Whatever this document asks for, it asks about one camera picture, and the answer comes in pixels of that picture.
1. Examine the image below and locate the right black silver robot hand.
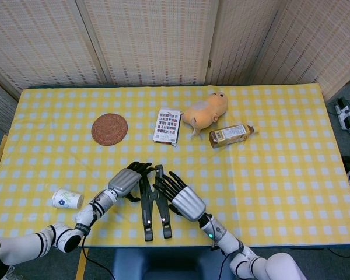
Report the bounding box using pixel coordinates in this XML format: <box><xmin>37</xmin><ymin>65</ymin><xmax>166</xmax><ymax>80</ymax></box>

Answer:
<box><xmin>152</xmin><ymin>171</ymin><xmax>207</xmax><ymax>224</ymax></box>

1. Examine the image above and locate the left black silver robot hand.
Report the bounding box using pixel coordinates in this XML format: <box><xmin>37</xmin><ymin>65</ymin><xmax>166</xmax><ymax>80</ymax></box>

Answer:
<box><xmin>107</xmin><ymin>162</ymin><xmax>156</xmax><ymax>202</ymax></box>

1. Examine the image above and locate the black folding laptop stand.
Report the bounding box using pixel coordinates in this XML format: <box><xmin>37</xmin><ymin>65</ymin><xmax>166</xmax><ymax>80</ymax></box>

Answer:
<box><xmin>138</xmin><ymin>164</ymin><xmax>173</xmax><ymax>242</ymax></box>

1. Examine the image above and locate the yellow checkered tablecloth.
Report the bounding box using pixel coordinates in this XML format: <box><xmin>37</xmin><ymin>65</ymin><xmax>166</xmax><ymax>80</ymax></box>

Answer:
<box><xmin>0</xmin><ymin>83</ymin><xmax>350</xmax><ymax>249</ymax></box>

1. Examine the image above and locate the round brown woven coaster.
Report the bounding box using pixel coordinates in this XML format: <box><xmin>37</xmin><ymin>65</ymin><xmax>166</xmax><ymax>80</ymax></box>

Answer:
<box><xmin>91</xmin><ymin>114</ymin><xmax>129</xmax><ymax>146</ymax></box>

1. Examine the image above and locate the paper cup with blue flower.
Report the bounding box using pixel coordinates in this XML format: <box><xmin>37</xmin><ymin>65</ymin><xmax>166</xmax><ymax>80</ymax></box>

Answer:
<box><xmin>51</xmin><ymin>187</ymin><xmax>85</xmax><ymax>209</ymax></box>

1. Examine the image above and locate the blue padded seat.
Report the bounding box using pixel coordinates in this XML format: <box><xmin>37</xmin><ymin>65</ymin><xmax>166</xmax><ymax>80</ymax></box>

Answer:
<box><xmin>110</xmin><ymin>248</ymin><xmax>236</xmax><ymax>280</ymax></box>

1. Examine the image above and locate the card box with colourful grid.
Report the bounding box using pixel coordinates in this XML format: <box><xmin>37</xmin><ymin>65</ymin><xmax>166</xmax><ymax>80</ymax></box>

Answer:
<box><xmin>152</xmin><ymin>108</ymin><xmax>182</xmax><ymax>145</ymax></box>

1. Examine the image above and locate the amber tea bottle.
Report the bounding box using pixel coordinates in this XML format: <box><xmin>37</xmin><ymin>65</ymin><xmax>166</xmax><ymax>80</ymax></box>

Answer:
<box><xmin>208</xmin><ymin>124</ymin><xmax>259</xmax><ymax>149</ymax></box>

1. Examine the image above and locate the orange plush toy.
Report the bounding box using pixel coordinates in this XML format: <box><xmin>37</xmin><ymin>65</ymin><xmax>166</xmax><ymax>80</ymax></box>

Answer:
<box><xmin>181</xmin><ymin>91</ymin><xmax>229</xmax><ymax>140</ymax></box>

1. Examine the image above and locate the woven bamboo folding screen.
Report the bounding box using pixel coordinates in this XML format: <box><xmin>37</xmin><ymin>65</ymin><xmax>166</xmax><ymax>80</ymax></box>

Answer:
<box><xmin>0</xmin><ymin>0</ymin><xmax>350</xmax><ymax>134</ymax></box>

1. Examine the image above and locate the white power strip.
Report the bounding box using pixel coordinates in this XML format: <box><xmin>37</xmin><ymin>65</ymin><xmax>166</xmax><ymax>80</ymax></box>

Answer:
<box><xmin>334</xmin><ymin>97</ymin><xmax>350</xmax><ymax>137</ymax></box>

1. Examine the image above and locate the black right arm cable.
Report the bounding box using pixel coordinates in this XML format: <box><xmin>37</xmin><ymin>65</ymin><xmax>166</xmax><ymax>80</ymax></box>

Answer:
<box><xmin>217</xmin><ymin>251</ymin><xmax>233</xmax><ymax>280</ymax></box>

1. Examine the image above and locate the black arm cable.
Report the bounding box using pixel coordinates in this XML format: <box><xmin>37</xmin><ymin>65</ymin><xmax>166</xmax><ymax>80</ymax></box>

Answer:
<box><xmin>80</xmin><ymin>235</ymin><xmax>118</xmax><ymax>280</ymax></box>
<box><xmin>217</xmin><ymin>251</ymin><xmax>233</xmax><ymax>280</ymax></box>

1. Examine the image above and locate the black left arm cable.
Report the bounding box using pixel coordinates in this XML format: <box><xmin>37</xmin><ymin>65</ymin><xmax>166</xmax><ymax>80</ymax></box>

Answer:
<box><xmin>80</xmin><ymin>235</ymin><xmax>118</xmax><ymax>280</ymax></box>

